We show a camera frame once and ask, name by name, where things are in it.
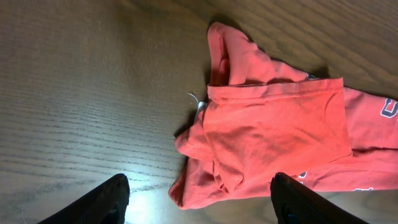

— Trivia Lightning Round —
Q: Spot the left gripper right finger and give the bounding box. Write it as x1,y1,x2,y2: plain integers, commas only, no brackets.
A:
271,172,367,224

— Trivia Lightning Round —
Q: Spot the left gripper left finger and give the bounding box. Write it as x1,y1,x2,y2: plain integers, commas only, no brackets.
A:
39,174,130,224

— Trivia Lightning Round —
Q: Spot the red t-shirt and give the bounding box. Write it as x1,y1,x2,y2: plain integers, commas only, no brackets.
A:
169,22,397,210

